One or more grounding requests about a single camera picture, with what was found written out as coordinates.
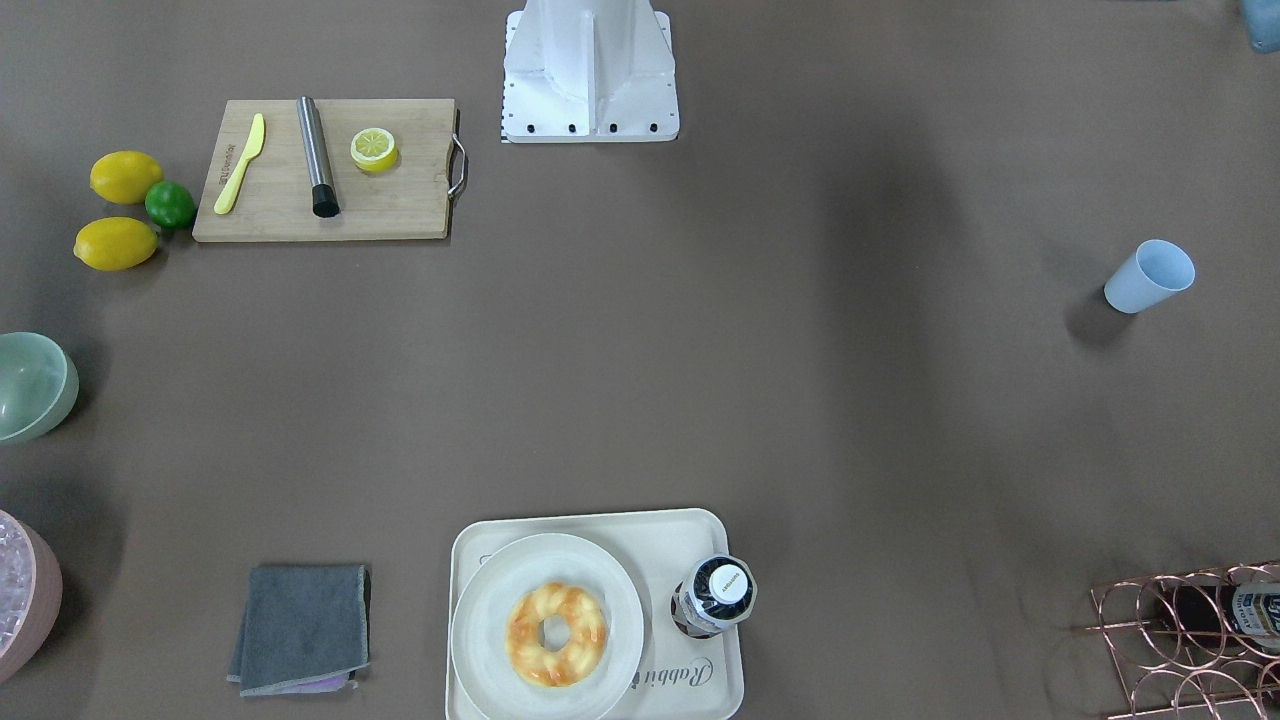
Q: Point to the light blue cup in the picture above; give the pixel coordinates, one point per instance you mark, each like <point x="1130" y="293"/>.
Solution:
<point x="1156" y="271"/>

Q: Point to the whole yellow lemon upper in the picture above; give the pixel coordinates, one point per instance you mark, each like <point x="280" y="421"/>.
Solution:
<point x="125" y="177"/>

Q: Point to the bamboo cutting board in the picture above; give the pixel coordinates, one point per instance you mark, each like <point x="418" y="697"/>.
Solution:
<point x="411" y="201"/>

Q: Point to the white round plate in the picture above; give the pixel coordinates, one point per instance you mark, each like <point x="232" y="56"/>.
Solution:
<point x="479" y="629"/>

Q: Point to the whole yellow lemon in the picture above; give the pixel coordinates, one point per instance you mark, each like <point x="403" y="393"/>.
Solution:
<point x="125" y="177"/>
<point x="115" y="243"/>

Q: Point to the pale green bowl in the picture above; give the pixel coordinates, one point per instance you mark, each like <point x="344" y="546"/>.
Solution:
<point x="39" y="386"/>

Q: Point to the glazed twisted donut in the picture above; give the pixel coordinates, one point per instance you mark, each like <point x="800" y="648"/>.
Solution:
<point x="578" y="657"/>

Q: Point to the cream serving tray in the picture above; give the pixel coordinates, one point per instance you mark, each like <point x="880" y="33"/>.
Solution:
<point x="677" y="677"/>

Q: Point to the half lemon slice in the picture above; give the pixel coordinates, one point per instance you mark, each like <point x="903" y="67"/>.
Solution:
<point x="374" y="150"/>

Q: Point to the pink bowl of ice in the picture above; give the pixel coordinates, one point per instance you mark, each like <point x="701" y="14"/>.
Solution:
<point x="32" y="589"/>

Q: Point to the dark bottle in rack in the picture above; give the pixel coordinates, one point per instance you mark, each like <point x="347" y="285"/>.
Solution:
<point x="1240" y="610"/>

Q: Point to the dark drink bottle on tray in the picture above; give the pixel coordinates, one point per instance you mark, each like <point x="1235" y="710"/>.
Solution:
<point x="718" y="594"/>

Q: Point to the copper wire bottle rack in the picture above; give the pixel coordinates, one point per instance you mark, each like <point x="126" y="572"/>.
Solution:
<point x="1177" y="651"/>

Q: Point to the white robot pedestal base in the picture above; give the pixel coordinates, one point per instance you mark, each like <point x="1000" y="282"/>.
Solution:
<point x="589" y="72"/>

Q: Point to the steel muddler black tip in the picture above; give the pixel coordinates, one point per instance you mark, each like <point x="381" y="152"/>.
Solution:
<point x="323" y="196"/>

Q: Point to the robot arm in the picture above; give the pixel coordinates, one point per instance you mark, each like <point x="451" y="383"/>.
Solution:
<point x="1261" y="18"/>

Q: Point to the yellow plastic knife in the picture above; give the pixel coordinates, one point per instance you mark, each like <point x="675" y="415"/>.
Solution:
<point x="252" y="148"/>

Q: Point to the green lime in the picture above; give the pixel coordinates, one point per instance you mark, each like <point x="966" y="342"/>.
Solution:
<point x="170" y="206"/>

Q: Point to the whole yellow lemon lower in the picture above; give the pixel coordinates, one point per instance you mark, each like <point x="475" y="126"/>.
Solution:
<point x="115" y="243"/>

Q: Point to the grey folded cloth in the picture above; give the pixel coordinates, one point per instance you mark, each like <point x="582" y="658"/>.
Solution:
<point x="304" y="630"/>

